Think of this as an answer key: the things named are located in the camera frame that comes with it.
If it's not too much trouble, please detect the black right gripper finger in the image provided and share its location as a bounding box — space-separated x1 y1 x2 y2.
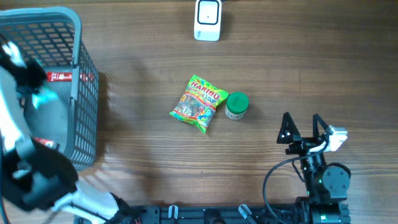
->
277 112 301 144
312 113 330 139

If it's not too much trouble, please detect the red coffee stick sachet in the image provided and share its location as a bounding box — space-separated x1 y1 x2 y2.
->
47 72 72 82

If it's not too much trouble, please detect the light teal tissue pack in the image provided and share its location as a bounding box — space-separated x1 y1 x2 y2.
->
32 85 59 109

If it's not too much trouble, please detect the green lid white jar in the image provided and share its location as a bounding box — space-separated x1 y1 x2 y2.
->
225 92 249 120

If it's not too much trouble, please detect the green gummy candy bag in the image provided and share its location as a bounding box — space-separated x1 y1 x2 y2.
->
169 75 229 133

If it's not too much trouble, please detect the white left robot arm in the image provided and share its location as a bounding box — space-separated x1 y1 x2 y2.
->
1 40 127 223

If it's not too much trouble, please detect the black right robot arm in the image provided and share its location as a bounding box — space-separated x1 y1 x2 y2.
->
277 112 351 224

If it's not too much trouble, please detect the white barcode scanner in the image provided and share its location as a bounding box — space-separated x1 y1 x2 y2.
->
193 0 222 42

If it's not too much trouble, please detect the grey plastic shopping basket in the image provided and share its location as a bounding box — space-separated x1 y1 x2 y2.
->
1 6 99 171

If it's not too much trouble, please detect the red snack packet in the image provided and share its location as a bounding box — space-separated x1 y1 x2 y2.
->
34 138 60 150

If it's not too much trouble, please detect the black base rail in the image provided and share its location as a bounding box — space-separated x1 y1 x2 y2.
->
73 203 351 224

